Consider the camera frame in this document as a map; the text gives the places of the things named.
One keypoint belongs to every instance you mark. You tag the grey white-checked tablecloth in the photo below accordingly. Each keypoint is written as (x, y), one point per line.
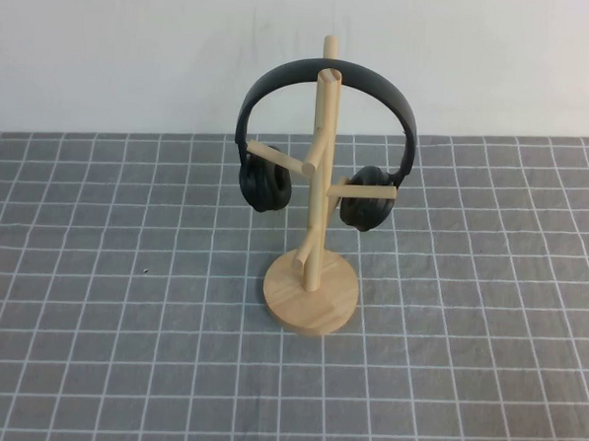
(466, 338)

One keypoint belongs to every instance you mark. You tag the black over-ear headphones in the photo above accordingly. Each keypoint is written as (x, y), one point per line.
(380, 85)

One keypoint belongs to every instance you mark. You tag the wooden headphone stand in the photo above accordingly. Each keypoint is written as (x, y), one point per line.
(315, 300)

